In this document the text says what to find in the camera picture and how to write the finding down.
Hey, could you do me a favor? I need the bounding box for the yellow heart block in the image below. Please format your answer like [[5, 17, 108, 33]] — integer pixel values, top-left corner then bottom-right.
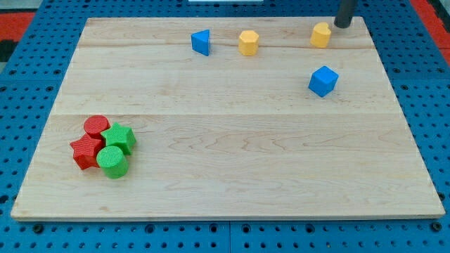
[[310, 22, 331, 48]]

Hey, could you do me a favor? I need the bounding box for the wooden board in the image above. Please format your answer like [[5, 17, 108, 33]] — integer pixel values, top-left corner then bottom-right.
[[11, 17, 445, 221]]

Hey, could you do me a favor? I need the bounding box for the yellow hexagon block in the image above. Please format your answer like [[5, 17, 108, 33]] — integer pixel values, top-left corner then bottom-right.
[[238, 30, 259, 56]]

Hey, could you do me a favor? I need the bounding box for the blue triangle block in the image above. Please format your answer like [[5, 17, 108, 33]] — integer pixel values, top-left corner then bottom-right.
[[191, 30, 210, 56]]

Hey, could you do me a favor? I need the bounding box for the green star block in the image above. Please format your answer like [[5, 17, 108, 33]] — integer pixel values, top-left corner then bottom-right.
[[101, 122, 136, 155]]

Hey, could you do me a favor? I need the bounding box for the blue cube block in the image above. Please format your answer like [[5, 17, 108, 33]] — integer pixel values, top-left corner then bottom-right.
[[308, 66, 339, 97]]

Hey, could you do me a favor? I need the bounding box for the green cylinder block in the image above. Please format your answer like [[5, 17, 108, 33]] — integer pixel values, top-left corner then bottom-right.
[[96, 145, 129, 179]]

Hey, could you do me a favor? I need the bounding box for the red cylinder block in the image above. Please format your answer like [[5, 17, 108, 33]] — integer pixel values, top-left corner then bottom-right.
[[83, 115, 110, 139]]

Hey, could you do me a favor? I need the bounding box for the red star block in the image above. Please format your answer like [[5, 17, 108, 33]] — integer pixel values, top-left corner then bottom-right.
[[70, 134, 105, 170]]

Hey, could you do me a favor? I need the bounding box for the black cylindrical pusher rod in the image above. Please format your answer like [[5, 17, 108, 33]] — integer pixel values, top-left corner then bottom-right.
[[334, 0, 358, 29]]

